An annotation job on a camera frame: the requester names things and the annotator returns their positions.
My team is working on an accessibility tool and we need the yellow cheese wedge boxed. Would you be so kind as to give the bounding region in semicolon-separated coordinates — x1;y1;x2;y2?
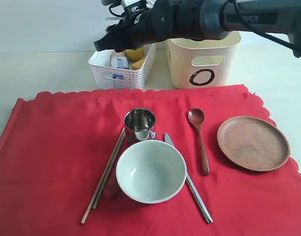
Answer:
131;58;145;70

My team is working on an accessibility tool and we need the white perforated plastic basket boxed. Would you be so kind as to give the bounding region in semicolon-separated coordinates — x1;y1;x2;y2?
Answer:
88;44;156;90

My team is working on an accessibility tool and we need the blue white milk carton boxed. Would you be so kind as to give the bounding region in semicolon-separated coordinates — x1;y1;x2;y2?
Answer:
111;56;129;80

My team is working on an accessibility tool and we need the wooden chopstick left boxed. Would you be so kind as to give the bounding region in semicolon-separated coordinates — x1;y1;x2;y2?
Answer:
81;127;125;224

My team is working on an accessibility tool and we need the brown wooden plate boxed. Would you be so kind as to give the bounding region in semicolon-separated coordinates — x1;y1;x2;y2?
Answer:
217;116;291;172

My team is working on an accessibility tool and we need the brown wooden spoon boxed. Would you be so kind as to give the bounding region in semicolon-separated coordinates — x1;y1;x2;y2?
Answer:
187;108;210;176

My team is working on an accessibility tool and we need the wooden chopstick right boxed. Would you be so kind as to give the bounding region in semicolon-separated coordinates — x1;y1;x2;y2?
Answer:
91;129;125;209

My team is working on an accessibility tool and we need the yellow lemon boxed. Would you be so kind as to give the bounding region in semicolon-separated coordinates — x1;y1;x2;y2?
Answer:
124;47;145;61

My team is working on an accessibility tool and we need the white ceramic bowl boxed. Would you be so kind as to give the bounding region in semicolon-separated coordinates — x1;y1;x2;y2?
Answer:
116;140;187;204

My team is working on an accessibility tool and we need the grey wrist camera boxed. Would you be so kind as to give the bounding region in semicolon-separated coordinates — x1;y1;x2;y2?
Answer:
101;0;147;9

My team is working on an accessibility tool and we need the stainless steel cup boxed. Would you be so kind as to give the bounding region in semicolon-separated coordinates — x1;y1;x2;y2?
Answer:
124;108;156;144

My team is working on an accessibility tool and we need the red scalloped table cloth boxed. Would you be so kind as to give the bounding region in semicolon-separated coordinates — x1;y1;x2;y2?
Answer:
0;85;301;236

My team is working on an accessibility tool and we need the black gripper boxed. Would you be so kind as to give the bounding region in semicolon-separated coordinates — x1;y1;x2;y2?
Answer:
94;7;160;52

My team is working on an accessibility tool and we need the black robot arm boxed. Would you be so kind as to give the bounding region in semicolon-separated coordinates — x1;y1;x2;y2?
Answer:
94;0;301;58

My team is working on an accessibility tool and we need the wooden chopstick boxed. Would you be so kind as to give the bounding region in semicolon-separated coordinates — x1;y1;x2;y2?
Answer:
91;129;125;209
81;127;125;224

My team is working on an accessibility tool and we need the stainless steel knife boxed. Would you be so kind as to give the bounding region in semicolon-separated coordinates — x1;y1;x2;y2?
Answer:
163;132;213;224

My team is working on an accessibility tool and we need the red strawberry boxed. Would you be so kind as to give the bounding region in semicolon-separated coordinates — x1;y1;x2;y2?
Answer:
103;176;120;198

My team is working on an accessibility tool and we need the cream plastic bin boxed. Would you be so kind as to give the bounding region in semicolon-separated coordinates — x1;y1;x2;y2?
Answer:
166;31;241;89

